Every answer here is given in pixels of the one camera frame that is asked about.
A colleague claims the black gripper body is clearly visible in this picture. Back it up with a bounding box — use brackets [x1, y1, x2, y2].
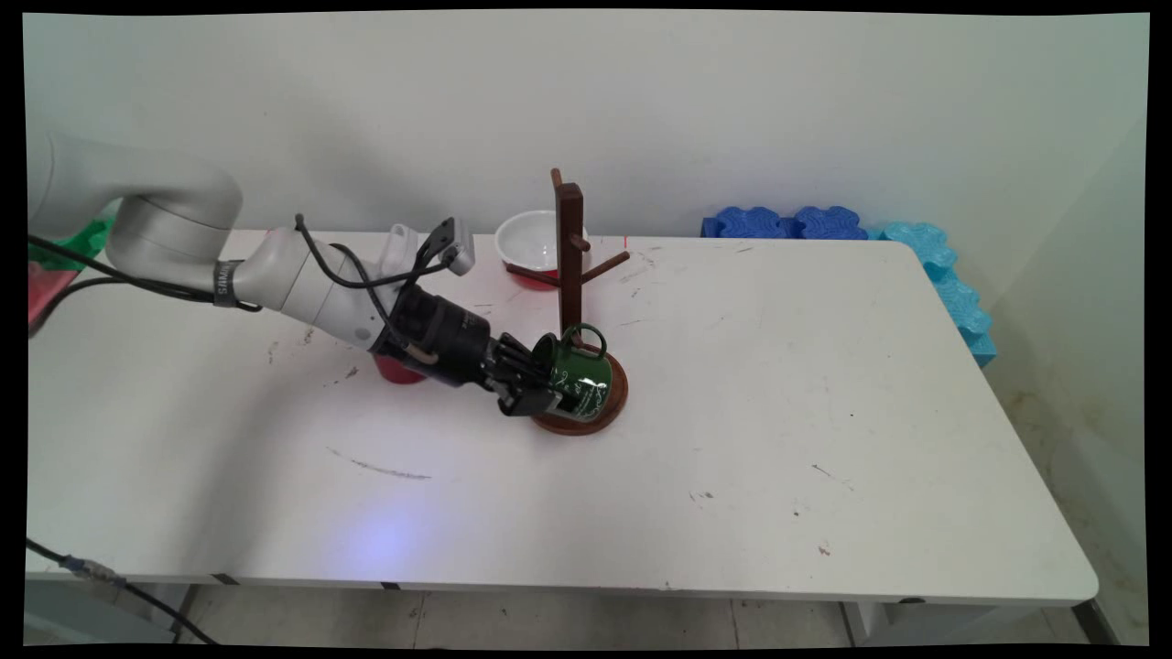
[369, 286, 503, 389]

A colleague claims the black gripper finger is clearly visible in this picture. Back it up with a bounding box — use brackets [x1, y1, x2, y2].
[494, 371, 564, 418]
[494, 333, 555, 381]

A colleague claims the green enamel mug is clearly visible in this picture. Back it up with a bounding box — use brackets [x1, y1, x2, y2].
[533, 323, 613, 424]

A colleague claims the red enamel mug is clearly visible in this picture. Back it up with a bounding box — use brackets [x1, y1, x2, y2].
[374, 352, 427, 385]

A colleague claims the brown wooden mug tree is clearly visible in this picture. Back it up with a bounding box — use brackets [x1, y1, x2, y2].
[505, 167, 631, 437]

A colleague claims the white bowl with red outside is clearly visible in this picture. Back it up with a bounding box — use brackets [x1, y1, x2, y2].
[494, 211, 591, 292]

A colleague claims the dark blue foam block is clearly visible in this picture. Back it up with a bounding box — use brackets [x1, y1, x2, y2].
[702, 206, 794, 241]
[791, 206, 869, 241]

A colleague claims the green foam block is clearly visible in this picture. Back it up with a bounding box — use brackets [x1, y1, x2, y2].
[32, 215, 118, 272]

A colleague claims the red foam block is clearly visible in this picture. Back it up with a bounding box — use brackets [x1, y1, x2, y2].
[27, 261, 79, 336]

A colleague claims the light blue foam block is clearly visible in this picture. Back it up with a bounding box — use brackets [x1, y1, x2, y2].
[882, 221, 959, 283]
[930, 273, 998, 369]

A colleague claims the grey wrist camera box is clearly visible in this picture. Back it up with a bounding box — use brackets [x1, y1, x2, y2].
[430, 217, 477, 277]

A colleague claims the black camera cable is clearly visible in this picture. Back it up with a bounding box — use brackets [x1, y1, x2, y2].
[293, 213, 454, 367]

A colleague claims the grey strap on arm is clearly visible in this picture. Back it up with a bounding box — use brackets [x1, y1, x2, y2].
[212, 260, 246, 308]

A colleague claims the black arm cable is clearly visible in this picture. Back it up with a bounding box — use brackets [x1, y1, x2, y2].
[27, 234, 265, 314]

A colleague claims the black cable with blue plug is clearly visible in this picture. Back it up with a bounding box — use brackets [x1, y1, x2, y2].
[26, 538, 221, 646]

